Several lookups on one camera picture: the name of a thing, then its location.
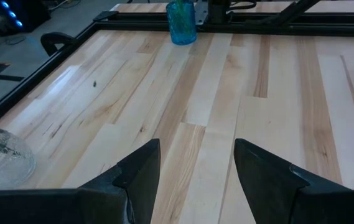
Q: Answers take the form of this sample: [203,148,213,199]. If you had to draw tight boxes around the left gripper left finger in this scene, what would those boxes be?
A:
[78,138,162,224]

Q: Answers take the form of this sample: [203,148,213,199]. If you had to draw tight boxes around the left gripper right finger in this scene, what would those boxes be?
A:
[233,138,353,224]

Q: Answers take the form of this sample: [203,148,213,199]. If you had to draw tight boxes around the blue glass vase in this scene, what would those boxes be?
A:
[165,0,198,46]

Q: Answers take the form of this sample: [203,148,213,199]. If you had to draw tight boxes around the clear glass vase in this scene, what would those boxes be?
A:
[0,125,37,191]

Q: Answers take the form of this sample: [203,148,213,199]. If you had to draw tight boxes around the black computer blue lights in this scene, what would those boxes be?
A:
[0,0,52,34]

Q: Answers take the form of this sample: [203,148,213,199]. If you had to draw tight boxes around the black aluminium table frame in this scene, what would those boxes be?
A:
[0,0,354,127]

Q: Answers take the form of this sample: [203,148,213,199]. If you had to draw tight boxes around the black arched frame handle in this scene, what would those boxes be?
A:
[40,31,76,57]

